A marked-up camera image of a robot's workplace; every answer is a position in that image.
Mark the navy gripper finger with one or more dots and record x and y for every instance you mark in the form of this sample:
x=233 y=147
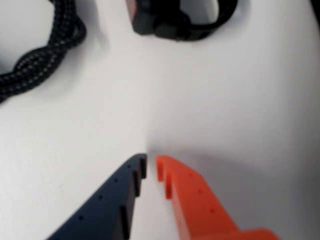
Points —
x=105 y=205

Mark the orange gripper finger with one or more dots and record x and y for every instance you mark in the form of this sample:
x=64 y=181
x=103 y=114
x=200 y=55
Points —
x=197 y=207

